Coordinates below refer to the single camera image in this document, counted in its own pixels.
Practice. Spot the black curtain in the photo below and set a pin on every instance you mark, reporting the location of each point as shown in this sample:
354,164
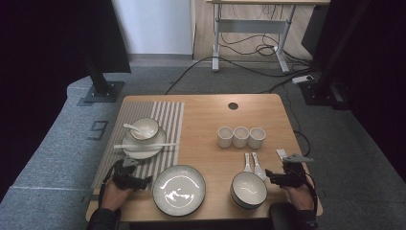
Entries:
383,64
32,64

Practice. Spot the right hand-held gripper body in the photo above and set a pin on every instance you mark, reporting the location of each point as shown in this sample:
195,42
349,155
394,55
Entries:
293,174

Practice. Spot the white plate black rim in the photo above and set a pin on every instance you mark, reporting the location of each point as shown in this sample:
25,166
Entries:
178,188
143,154
162,210

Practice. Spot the white-framed background desk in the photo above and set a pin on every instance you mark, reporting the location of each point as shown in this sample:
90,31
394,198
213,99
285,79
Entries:
252,26

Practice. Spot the white power strip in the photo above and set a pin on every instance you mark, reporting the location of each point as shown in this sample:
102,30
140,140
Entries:
302,79

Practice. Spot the white ribbed cup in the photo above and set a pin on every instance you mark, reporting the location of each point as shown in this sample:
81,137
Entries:
240,139
225,139
257,139

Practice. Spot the striped woven placemat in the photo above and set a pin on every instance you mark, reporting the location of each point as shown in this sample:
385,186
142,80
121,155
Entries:
166,118

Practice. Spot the white ceramic spoon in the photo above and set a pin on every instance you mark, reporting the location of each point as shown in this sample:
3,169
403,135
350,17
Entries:
247,163
127,126
258,167

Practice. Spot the black metal stand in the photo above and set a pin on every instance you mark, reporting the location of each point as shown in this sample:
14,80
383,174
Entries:
322,92
99,80

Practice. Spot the person's right hand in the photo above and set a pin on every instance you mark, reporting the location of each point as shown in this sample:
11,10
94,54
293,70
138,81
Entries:
301,198

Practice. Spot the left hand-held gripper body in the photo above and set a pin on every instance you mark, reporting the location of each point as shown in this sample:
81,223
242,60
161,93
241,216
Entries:
126,177

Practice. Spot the white bowl black rim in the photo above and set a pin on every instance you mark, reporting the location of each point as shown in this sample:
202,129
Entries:
249,190
236,203
149,126

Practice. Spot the person's left hand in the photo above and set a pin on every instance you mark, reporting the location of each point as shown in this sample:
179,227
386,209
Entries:
115,198

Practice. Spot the black padded object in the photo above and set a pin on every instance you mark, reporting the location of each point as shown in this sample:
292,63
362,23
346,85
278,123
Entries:
281,217

